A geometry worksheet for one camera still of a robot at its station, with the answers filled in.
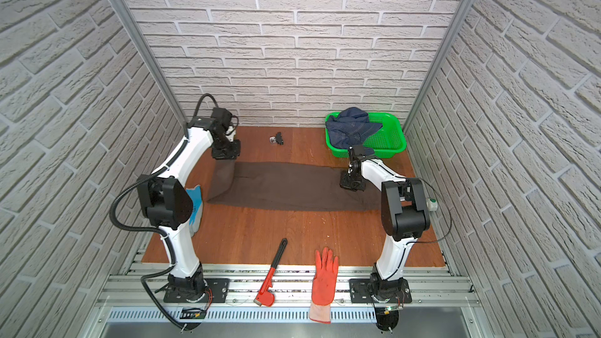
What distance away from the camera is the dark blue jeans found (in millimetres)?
1069

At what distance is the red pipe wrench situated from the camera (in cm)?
72

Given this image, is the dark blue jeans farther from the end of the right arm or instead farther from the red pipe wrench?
the red pipe wrench

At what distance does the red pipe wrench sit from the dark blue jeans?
51cm
